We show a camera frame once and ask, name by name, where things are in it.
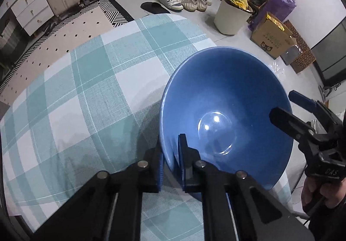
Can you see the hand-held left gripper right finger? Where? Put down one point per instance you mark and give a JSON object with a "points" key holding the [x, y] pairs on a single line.
{"points": [[181, 170]]}

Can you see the white desk with drawers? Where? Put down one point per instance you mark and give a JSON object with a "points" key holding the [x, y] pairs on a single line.
{"points": [[29, 6]]}

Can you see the black glass cabinet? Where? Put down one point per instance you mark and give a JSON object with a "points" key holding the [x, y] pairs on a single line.
{"points": [[335, 54]]}

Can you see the yellow plastic bag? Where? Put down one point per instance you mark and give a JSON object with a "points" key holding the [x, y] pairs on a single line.
{"points": [[238, 0]]}

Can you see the purple plastic bag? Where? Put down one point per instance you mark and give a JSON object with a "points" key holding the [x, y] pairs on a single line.
{"points": [[283, 4]]}

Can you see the teal checked tablecloth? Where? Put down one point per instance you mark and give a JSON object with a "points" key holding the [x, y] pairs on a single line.
{"points": [[94, 95]]}

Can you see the person's right forearm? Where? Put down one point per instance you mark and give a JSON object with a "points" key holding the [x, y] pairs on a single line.
{"points": [[332, 224]]}

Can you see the white trash bin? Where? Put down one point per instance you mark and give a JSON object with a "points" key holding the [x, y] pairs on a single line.
{"points": [[229, 18]]}

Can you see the cardboard box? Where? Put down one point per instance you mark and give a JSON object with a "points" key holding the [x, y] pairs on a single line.
{"points": [[270, 35]]}

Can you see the brown patterned doormat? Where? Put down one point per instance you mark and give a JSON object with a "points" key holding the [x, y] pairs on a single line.
{"points": [[305, 52]]}

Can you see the patterned rug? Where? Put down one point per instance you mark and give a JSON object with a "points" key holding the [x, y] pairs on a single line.
{"points": [[81, 25]]}

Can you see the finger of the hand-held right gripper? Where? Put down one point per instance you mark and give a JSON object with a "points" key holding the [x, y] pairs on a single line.
{"points": [[302, 98], [286, 119]]}

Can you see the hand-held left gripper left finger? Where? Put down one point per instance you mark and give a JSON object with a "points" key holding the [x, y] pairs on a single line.
{"points": [[155, 176]]}

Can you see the person's right hand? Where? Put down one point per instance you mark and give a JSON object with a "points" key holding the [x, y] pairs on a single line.
{"points": [[310, 192]]}

